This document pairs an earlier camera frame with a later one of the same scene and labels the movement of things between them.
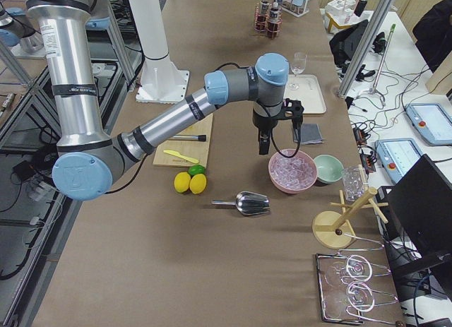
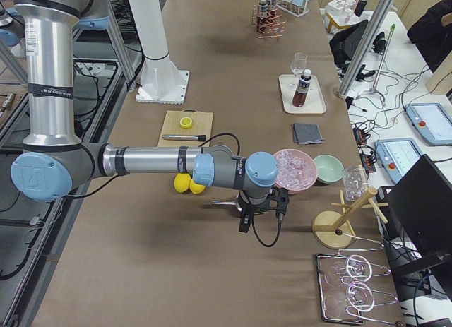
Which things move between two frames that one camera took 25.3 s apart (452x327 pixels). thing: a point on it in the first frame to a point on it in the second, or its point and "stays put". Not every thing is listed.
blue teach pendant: x=432 y=121 stays put
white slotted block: x=162 y=81 stays put
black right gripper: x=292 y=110 to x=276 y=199
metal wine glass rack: x=346 y=287 stays put
